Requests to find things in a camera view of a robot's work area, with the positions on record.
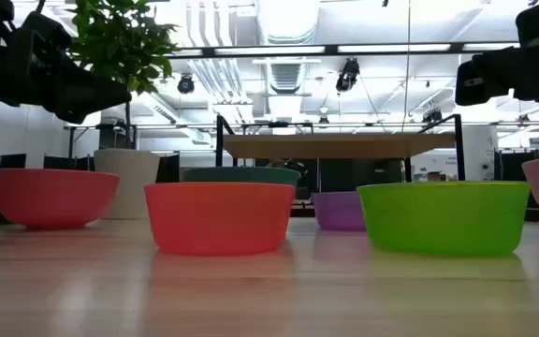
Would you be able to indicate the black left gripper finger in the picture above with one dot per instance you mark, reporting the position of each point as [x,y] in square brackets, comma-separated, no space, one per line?
[87,96]

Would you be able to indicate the large coral red bowl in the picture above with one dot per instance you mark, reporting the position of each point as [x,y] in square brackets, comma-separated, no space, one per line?
[54,199]

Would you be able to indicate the small green plastic bowl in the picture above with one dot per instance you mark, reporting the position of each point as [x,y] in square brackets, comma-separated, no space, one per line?
[442,217]

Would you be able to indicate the large teal bowl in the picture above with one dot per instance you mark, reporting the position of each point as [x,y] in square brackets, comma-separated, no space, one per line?
[241,175]

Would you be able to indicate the small orange plastic bowl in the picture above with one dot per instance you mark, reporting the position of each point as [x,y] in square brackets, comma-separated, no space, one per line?
[218,217]

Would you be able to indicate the small purple plastic bowl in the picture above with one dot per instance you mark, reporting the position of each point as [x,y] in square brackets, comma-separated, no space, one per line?
[337,210]

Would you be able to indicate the wooden shelf with black legs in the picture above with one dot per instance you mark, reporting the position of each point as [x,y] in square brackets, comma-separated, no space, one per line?
[335,145]

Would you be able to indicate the green leafy plant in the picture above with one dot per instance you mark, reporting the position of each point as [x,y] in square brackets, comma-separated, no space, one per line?
[120,42]

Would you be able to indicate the black ceiling spotlight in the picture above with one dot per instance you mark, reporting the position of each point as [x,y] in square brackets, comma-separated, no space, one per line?
[185,84]
[432,115]
[348,74]

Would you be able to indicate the white plant pot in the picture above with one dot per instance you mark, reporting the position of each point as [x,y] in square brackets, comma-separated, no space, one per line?
[129,187]

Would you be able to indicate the long ceiling light fixture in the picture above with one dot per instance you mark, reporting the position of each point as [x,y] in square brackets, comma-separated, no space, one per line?
[269,49]

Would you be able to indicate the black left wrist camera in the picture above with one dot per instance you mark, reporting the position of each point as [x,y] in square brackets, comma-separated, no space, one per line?
[45,30]

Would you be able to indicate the white ventilation duct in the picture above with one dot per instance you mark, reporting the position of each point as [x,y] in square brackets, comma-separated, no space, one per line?
[287,28]

